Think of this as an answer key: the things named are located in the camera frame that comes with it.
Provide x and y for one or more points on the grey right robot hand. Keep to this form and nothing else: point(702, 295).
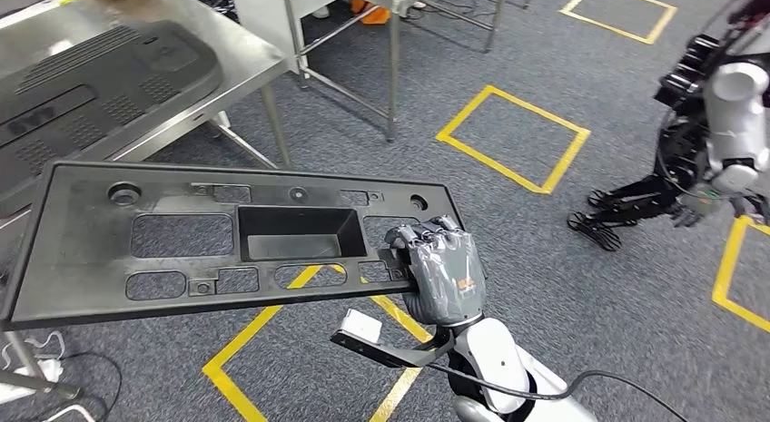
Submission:
point(448, 275)

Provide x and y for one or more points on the black plastic panel with cutouts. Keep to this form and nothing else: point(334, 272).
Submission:
point(78, 269)

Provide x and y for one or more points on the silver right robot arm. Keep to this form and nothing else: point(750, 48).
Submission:
point(490, 353)

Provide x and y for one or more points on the stainless steel workbench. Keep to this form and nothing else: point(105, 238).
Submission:
point(240, 52)

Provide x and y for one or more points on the stainless steel table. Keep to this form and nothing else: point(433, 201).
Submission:
point(394, 76)

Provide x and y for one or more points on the orange object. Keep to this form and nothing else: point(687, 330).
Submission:
point(373, 15)

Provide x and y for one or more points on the white desk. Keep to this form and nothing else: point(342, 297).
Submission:
point(264, 16)

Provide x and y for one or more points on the black silver humanoid robot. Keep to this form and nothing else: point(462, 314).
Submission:
point(734, 106)

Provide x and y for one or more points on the large black plastic cover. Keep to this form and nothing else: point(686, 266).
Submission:
point(90, 106)

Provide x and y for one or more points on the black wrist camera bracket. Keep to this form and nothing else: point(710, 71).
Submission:
point(409, 356)

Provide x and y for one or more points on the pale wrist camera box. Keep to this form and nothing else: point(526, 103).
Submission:
point(361, 326)

